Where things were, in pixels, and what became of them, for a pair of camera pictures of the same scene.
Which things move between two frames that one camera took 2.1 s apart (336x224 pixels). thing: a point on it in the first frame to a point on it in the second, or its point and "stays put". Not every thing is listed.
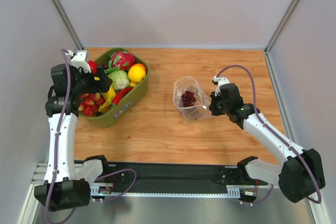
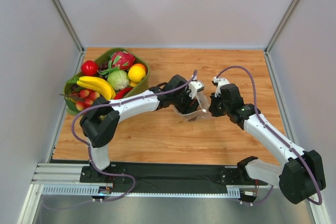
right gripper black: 214,104 stays put
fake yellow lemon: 136,74 stays put
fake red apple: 93,66 stays put
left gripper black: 104,81 to 186,104
